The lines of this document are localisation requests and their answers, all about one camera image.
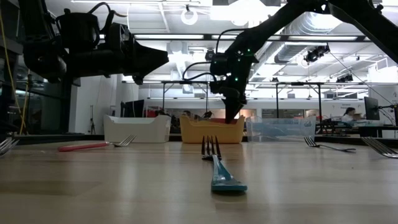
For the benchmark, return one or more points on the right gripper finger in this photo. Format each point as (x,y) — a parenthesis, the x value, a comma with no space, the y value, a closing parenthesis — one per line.
(233,109)

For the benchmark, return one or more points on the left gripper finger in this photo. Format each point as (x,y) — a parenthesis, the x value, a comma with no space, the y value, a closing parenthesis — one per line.
(149,60)

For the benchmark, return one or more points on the silver metal fork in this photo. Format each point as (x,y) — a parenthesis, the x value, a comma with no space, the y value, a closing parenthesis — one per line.
(392,153)

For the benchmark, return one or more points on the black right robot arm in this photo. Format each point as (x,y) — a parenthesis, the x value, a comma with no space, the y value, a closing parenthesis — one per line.
(280,18)

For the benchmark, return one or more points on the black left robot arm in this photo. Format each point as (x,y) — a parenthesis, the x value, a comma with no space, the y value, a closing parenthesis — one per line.
(40,56)

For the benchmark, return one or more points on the orange plastic bin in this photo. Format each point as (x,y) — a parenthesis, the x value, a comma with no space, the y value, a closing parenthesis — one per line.
(211,133)

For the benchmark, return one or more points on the person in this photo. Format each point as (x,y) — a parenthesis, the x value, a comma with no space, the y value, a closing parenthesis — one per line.
(346,116)
(186,113)

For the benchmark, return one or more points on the black computer monitor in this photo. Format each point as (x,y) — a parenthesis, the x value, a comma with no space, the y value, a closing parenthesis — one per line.
(371,109)
(133,109)

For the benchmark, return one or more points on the clear plastic bin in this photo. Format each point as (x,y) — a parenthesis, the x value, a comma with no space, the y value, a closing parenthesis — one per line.
(280,132)

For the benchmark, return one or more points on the small black tripod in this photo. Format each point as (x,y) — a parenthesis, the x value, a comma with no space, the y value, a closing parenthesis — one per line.
(92,119)

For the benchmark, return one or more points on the white plastic bin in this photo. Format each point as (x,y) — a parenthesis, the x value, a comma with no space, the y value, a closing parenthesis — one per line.
(136,132)

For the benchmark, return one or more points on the black ceiling spotlight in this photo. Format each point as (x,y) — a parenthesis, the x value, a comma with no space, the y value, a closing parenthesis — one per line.
(345,78)
(312,56)

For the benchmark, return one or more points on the dark background desk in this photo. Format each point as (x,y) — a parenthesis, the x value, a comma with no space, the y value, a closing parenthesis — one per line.
(373,127)

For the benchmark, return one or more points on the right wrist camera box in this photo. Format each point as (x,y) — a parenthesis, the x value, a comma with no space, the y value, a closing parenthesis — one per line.
(221,65)

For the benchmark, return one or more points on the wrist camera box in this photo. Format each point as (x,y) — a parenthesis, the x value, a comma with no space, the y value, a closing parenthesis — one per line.
(119,37)
(221,65)

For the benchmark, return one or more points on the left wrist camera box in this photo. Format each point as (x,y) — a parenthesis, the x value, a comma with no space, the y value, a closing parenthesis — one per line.
(119,37)

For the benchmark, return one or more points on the black overhead camera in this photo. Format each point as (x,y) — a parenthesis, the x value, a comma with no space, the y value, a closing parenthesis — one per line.
(210,56)

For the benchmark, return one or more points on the black background table frame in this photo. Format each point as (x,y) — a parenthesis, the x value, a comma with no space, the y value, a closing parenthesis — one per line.
(319,102)
(186,82)

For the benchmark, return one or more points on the black overhead frame bar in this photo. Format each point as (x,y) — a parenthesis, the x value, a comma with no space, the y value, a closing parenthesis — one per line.
(206,36)

